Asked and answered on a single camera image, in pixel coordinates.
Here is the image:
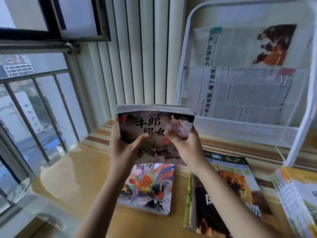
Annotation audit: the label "white metal mesh magazine rack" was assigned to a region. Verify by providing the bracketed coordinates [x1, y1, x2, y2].
[174, 0, 317, 167]

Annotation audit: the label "phoenix cover picture book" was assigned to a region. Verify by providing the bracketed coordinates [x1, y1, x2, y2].
[117, 162, 176, 217]

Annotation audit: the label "newspaper with dog photo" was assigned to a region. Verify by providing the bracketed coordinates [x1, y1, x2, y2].
[192, 24, 314, 70]

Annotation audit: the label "black framed window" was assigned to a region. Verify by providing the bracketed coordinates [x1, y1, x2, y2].
[0, 0, 111, 45]

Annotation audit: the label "pink binder clip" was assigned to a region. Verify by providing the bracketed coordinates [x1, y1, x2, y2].
[278, 68, 297, 87]

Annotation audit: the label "stack of dark picture books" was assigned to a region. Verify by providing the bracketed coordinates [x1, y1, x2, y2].
[115, 104, 196, 166]

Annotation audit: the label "person's left forearm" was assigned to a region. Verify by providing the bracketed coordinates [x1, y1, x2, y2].
[74, 163, 137, 238]

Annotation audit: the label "grey metal window railing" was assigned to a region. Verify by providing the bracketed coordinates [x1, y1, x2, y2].
[0, 41, 99, 221]

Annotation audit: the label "teal binder clip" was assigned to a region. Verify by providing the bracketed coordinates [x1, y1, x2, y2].
[210, 27, 223, 43]

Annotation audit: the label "white vertical blinds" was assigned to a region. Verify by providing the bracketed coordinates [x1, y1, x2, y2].
[87, 0, 196, 122]

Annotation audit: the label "person's left hand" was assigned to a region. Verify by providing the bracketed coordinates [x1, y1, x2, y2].
[109, 122, 150, 177]

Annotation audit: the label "person's right hand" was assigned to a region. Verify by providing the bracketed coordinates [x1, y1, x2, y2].
[164, 123, 208, 174]

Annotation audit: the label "stack of thin colourful books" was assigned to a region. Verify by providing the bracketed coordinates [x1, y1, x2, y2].
[271, 166, 317, 238]

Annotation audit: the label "green edged book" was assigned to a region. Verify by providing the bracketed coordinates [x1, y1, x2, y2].
[183, 172, 194, 228]

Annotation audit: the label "newspaper with text columns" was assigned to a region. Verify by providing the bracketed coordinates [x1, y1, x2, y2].
[186, 65, 310, 127]

